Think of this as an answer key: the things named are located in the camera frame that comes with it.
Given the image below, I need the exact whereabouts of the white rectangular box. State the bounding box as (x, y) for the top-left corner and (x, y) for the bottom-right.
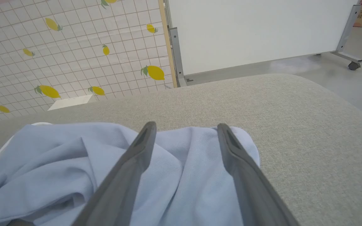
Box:
(47, 94), (94, 111)

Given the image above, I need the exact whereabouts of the white rolling partition board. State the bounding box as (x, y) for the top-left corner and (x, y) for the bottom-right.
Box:
(163, 0), (362, 87)

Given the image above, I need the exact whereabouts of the lemon print partition screen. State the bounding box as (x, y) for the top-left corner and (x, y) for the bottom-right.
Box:
(0, 0), (178, 125)

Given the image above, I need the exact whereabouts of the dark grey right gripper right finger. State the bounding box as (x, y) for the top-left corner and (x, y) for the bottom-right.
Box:
(217, 123), (300, 226)

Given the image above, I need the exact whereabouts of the light blue polo shirt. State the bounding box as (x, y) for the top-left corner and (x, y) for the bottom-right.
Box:
(0, 122), (261, 226)

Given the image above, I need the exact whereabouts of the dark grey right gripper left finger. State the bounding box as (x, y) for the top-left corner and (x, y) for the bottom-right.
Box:
(71, 121), (157, 226)

